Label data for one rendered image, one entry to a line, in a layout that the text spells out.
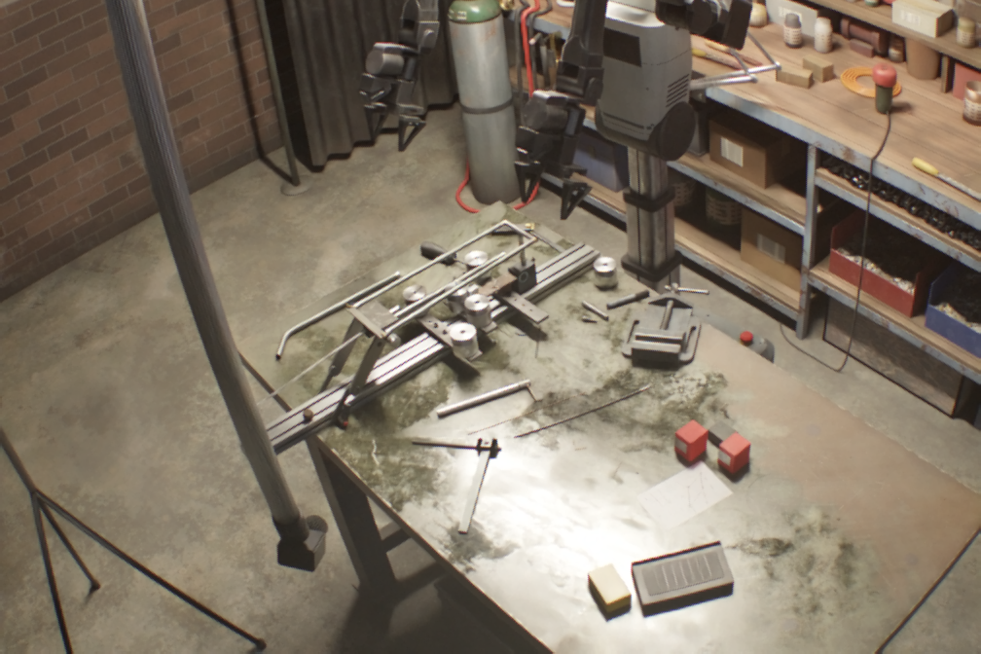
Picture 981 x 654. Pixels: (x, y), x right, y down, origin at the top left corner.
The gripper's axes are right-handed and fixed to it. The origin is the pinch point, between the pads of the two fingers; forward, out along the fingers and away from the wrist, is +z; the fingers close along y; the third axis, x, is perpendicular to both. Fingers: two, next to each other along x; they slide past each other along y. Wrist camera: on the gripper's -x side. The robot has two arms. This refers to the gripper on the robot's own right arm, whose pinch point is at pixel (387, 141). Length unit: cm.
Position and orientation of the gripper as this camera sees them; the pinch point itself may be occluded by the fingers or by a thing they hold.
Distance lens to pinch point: 222.4
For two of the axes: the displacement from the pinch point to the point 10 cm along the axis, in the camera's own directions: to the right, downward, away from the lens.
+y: 7.1, 3.6, -6.0
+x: 6.5, -0.3, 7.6
